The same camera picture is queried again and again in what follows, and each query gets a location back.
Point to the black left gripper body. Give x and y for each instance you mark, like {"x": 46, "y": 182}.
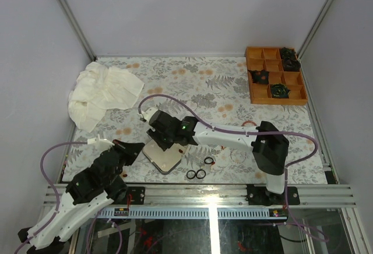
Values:
{"x": 115, "y": 179}

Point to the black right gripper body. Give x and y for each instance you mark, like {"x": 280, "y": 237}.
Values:
{"x": 164, "y": 140}

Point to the cream and navy jewelry box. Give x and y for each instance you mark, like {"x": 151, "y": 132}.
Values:
{"x": 171, "y": 157}

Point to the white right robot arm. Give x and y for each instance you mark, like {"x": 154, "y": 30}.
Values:
{"x": 268, "y": 146}

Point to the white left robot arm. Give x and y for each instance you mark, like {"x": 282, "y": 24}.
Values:
{"x": 91, "y": 190}

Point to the floral table mat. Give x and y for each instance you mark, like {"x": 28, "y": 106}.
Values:
{"x": 217, "y": 90}

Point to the white crumpled cloth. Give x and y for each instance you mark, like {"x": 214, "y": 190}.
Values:
{"x": 99, "y": 89}

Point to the orange-red bangle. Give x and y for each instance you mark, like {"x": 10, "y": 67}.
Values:
{"x": 249, "y": 123}

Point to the dark fabric flower orange dots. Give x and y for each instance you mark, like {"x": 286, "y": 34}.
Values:
{"x": 260, "y": 76}

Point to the dark green fabric flower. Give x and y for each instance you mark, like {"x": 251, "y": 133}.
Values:
{"x": 279, "y": 90}

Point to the orange divided tray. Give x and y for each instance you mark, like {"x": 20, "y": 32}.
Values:
{"x": 269, "y": 59}

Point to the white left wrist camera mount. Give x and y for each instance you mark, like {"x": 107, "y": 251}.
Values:
{"x": 100, "y": 143}

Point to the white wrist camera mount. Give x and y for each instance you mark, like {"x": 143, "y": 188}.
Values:
{"x": 147, "y": 114}
{"x": 100, "y": 143}

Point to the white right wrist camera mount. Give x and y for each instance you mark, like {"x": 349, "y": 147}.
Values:
{"x": 147, "y": 114}

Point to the silver wire bangle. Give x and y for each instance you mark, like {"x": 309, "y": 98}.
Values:
{"x": 238, "y": 156}

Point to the aluminium rail frame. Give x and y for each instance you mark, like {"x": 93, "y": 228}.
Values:
{"x": 231, "y": 201}

